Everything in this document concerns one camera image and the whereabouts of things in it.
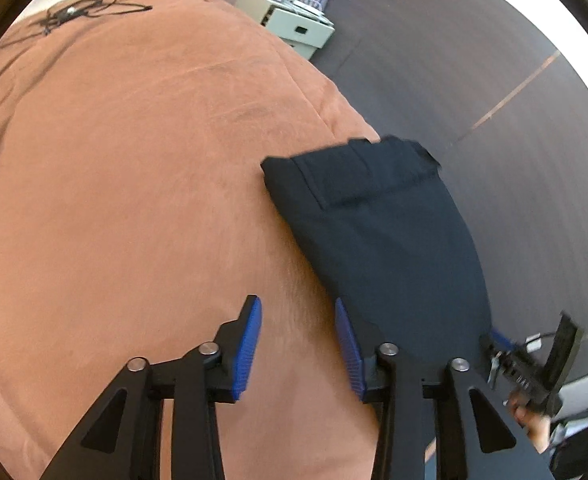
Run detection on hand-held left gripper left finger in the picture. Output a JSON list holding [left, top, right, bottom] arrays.
[[39, 294, 265, 480]]

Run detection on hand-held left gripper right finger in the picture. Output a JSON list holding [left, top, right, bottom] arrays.
[[334, 297, 558, 480]]

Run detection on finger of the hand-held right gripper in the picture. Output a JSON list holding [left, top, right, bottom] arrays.
[[488, 326, 513, 351]]

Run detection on dark navy pants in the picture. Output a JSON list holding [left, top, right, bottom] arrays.
[[260, 134, 497, 461]]

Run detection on person's right hand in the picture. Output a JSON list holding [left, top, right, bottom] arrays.
[[505, 391, 555, 454]]

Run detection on orange fleece blanket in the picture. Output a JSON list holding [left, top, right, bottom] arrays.
[[0, 0, 389, 480]]

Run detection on pale green cabinet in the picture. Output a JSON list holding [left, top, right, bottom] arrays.
[[235, 0, 336, 62]]

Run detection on black cable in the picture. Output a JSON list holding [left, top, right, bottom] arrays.
[[36, 0, 153, 37]]

